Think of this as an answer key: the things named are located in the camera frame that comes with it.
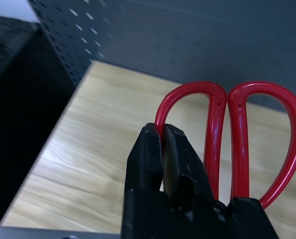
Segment dark grey pegboard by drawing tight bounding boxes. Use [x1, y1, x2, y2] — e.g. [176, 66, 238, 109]
[28, 0, 296, 114]

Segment black cabinet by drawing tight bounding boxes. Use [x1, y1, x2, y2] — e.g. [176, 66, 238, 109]
[0, 13, 79, 225]

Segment red handled scissors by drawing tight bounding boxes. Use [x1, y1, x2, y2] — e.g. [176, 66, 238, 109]
[154, 80, 296, 210]

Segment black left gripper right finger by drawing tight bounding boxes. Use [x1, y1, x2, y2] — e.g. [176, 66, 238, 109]
[163, 123, 215, 201]

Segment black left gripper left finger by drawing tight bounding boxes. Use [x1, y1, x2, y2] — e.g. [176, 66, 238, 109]
[125, 122, 163, 192]

